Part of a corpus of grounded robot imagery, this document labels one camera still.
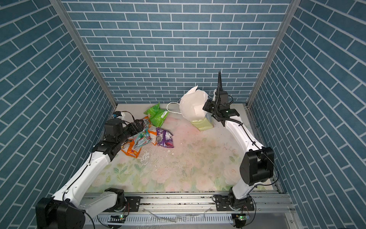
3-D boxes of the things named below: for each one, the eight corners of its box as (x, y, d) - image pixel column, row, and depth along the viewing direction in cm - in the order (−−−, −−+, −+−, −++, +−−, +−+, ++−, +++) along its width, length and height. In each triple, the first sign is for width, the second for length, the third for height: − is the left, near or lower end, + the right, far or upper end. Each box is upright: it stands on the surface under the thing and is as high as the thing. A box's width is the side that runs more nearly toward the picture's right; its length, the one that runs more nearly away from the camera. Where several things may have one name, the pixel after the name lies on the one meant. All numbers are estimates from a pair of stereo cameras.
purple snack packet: (154, 148, 96) (153, 144, 93) (157, 131, 105) (156, 128, 102) (173, 148, 96) (173, 144, 93) (174, 131, 105) (174, 128, 102)
